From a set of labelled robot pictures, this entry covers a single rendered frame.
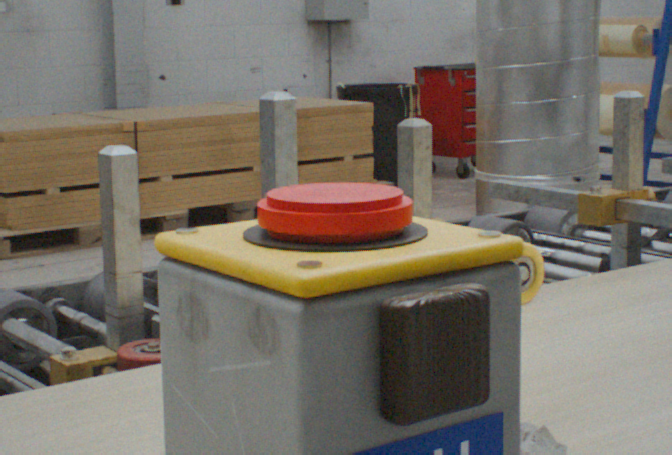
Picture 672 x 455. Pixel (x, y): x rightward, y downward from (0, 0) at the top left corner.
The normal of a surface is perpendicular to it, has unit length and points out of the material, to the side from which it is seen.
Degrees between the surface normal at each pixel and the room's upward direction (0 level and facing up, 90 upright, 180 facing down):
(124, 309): 90
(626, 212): 90
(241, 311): 90
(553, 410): 0
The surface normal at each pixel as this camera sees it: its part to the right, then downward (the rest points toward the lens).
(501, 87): -0.67, 0.13
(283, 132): 0.59, 0.12
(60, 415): -0.02, -0.99
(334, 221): 0.00, 0.16
